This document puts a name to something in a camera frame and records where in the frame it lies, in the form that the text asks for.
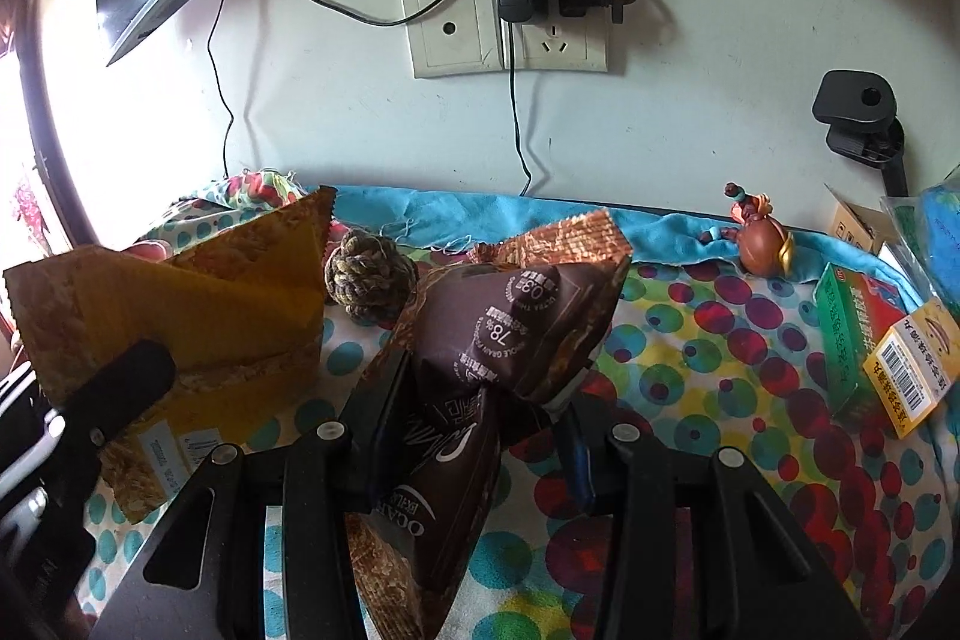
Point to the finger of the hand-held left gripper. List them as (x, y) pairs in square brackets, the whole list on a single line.
[(127, 381)]

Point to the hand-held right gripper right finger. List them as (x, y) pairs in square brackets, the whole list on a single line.
[(581, 460)]

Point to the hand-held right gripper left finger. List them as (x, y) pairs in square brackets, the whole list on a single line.
[(375, 430)]

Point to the yellow snack packet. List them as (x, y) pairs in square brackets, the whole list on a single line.
[(225, 280)]

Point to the brown snack packet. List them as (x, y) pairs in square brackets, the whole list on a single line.
[(510, 325)]

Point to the colourful dotted cloth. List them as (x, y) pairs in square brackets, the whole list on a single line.
[(712, 347)]

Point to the blue cloth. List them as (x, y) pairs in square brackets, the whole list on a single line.
[(487, 216)]

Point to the brown toy figurine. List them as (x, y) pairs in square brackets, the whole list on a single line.
[(761, 246)]

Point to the green medicine box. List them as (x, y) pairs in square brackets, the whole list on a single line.
[(847, 325)]

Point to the yellow barcode box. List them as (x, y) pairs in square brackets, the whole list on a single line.
[(915, 362)]

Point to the small cardboard box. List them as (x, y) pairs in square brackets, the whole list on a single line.
[(855, 224)]

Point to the clear plastic bag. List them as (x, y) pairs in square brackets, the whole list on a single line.
[(930, 220)]

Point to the dark window frame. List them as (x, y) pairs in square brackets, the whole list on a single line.
[(71, 205)]

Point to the white round-hole wall socket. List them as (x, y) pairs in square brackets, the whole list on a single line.
[(450, 33)]

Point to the white power wall socket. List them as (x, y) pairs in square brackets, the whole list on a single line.
[(559, 48)]

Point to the black clamp mount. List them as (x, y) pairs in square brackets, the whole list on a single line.
[(851, 100)]

